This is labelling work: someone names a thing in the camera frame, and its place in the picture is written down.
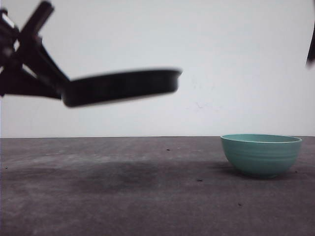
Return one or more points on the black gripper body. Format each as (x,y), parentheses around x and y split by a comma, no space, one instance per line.
(17,55)

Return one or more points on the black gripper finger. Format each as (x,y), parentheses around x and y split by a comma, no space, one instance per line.
(311,53)
(31,86)
(45,66)

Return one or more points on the teal ceramic bowl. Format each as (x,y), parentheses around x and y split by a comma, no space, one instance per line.
(261,155)

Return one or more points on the black frying pan green handle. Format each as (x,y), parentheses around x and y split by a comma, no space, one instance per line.
(114,87)

